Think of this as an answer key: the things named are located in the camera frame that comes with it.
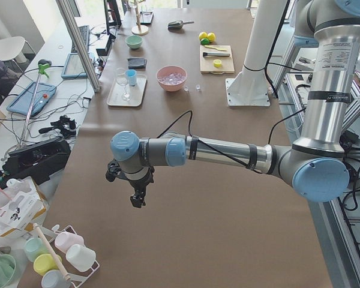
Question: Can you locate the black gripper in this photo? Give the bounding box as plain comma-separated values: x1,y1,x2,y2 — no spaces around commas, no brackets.
126,166,154,208

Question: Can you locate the pink bowl of ice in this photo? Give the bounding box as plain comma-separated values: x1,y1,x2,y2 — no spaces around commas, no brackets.
156,65,187,92

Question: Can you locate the steel ice scoop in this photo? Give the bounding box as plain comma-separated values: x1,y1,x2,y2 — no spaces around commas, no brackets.
167,20,194,30

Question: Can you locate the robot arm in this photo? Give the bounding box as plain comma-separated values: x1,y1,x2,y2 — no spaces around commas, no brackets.
106,1,360,208

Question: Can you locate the white plastic cup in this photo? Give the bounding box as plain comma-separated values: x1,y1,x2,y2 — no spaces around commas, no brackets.
65,244,96,272

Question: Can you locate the pink plastic cup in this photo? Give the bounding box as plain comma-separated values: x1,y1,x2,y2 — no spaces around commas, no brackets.
54,231,84,253

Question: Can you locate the yellow plastic cup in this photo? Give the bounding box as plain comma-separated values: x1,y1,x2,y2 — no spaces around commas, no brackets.
33,253,59,276

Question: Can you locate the grey plastic cup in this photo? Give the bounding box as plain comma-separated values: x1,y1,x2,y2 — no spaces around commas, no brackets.
41,270,70,288

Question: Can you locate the mint green plastic cup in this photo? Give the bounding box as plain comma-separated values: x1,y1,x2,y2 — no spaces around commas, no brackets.
23,238,49,262

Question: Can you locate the blue plastic cup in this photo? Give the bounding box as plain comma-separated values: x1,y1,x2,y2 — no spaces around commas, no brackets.
125,69,137,86

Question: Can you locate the wooden rolling stick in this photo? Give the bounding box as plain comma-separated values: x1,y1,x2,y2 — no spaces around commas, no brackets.
33,223,71,282

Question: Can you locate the black bag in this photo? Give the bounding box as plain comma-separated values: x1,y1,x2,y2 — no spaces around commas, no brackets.
0,137,71,188

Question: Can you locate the cream plastic tray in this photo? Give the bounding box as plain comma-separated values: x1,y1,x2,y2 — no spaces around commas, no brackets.
106,74,147,107

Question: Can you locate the white cardboard box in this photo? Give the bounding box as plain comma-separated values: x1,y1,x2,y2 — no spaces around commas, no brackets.
0,176,49,239

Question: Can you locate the clear wine glass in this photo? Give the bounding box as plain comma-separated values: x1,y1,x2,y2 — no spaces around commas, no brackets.
116,68,131,101

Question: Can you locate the grey folded cloth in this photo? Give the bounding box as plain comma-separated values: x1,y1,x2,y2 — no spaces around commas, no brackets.
127,57,147,69

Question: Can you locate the blue teach pendant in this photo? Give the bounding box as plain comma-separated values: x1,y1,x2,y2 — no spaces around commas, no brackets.
6,82,57,116
61,53,87,80

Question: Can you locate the yellow lemon half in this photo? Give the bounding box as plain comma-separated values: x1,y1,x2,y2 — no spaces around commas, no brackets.
213,59,222,67

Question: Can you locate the green ceramic bowl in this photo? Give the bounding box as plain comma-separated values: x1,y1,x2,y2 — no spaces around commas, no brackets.
125,35,143,49

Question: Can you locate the bamboo cutting board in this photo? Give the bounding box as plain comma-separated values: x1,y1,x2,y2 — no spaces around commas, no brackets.
199,45,235,74

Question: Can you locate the steel muddler black tip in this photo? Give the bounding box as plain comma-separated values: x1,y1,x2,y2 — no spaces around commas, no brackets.
202,52,230,58

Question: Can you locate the yellow plastic knife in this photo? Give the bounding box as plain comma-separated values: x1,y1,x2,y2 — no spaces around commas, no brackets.
204,45,227,51

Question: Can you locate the green lime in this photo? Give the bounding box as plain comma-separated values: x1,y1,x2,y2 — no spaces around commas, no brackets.
200,38,210,46

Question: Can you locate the black keyboard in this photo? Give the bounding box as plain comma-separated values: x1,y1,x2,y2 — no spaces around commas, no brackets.
70,25,91,55

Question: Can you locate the white chair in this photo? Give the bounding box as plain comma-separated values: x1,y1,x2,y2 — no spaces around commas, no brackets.
0,36,36,72

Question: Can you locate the white wire cup rack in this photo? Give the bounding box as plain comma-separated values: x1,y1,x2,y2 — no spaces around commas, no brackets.
31,224,100,287

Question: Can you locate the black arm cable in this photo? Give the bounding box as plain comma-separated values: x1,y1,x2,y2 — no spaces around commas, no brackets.
156,110,307,175

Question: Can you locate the aluminium frame post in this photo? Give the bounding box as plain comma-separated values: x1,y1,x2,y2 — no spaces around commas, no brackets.
56,0,101,92

